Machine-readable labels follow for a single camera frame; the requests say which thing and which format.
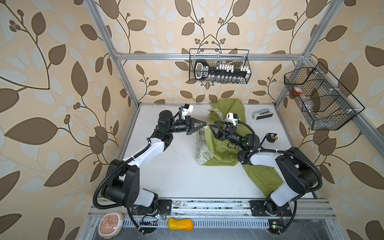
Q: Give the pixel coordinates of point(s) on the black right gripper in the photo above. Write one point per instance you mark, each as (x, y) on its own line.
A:
(229, 132)

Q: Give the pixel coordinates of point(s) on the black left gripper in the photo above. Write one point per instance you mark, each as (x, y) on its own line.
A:
(190, 121)

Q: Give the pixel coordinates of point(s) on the green zip-up hooded jacket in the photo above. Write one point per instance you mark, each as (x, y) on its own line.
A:
(212, 152)

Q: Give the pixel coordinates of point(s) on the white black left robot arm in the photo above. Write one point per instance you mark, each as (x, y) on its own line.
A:
(121, 186)

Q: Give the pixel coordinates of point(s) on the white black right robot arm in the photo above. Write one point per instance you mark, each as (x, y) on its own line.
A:
(300, 175)

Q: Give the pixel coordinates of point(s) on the light blue white stapler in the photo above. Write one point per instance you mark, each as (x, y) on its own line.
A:
(262, 114)

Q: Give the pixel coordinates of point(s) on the red capped bottle in basket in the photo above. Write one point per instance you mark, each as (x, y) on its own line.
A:
(296, 92)

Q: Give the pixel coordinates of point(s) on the round beige dish on floor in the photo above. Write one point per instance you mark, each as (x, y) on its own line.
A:
(110, 225)

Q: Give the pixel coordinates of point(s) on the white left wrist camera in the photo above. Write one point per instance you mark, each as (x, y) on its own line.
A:
(185, 110)

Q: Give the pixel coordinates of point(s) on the black tape measure with strap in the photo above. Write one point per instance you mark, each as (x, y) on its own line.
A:
(270, 137)

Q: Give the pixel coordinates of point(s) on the black wire basket back wall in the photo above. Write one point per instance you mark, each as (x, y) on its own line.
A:
(234, 57)

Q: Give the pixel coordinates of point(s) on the black wire basket wall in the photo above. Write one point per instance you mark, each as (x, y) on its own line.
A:
(234, 57)
(326, 103)

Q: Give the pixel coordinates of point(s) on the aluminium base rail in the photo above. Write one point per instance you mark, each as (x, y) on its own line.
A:
(224, 213)

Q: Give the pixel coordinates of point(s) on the black wire basket right wall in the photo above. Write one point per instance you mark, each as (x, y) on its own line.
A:
(326, 103)

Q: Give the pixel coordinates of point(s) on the aluminium frame strut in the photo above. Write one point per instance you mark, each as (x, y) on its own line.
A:
(92, 8)

